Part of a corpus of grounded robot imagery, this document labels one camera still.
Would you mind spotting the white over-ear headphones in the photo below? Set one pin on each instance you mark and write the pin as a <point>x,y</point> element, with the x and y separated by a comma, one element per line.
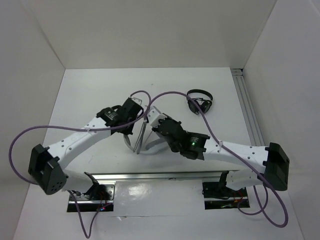
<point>142,146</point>

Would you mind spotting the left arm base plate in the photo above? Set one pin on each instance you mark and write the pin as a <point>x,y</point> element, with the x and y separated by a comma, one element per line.
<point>101,199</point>

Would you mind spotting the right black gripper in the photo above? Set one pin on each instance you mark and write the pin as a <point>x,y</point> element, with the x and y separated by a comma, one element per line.
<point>169,116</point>

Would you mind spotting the aluminium rail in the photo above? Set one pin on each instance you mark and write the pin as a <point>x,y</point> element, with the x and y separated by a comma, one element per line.
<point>206,176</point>
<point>249,115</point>

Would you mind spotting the aluminium rail right side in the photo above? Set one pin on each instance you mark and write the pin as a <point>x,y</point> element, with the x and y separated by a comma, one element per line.
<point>249,115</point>

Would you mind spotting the black on-ear headphones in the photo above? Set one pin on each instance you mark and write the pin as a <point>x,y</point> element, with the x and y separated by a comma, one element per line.
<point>199,103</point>

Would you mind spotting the aluminium rail front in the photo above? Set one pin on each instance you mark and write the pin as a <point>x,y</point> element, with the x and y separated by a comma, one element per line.
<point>206,176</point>

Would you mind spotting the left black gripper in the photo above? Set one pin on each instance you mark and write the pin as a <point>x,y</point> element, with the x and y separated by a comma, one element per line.
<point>128,131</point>

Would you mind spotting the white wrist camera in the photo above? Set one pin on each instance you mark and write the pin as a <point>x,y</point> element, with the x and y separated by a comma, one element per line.
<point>154,116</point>
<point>136,100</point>

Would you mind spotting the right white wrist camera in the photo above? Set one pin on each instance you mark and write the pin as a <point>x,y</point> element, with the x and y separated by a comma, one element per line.
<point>154,116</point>

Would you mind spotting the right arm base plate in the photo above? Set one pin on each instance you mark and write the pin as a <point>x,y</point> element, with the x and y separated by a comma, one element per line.
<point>216,197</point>

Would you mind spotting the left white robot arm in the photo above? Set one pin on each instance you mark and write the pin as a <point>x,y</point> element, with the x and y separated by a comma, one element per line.
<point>48,165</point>

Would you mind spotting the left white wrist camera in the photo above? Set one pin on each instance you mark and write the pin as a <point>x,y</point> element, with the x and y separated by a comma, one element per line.
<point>136,100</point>

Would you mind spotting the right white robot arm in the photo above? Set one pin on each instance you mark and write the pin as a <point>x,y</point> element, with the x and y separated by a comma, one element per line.
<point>263,165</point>

